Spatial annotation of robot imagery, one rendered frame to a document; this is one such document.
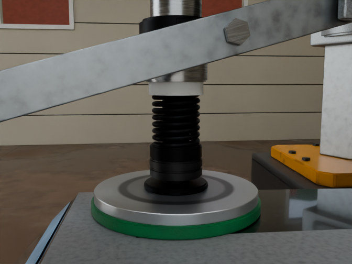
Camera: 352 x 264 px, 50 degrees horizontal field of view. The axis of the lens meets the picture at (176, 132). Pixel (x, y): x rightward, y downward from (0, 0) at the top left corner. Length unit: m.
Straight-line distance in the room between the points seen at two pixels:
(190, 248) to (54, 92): 0.21
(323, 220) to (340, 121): 0.88
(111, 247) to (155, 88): 0.19
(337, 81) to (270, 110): 5.63
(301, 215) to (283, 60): 6.57
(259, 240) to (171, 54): 0.22
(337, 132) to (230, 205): 0.96
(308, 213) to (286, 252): 0.12
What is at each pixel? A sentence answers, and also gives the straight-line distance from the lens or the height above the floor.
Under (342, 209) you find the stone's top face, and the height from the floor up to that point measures 0.87.
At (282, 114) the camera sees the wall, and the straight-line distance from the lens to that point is 7.06.
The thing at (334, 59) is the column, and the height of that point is 1.10.
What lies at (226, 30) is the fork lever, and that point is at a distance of 0.43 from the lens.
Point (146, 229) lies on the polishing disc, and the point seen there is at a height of 0.88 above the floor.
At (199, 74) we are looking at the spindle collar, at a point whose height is 1.04.
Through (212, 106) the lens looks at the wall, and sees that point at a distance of 6.64.
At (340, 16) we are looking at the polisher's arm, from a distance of 0.49.
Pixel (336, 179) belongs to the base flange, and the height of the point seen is 0.76.
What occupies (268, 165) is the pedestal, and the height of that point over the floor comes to 0.74.
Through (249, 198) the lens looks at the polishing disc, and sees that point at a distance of 0.46.
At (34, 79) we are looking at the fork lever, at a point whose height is 1.03.
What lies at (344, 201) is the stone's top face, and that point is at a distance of 0.58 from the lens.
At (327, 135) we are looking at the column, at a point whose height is 0.85.
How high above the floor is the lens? 1.03
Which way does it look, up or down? 7 degrees down
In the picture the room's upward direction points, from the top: straight up
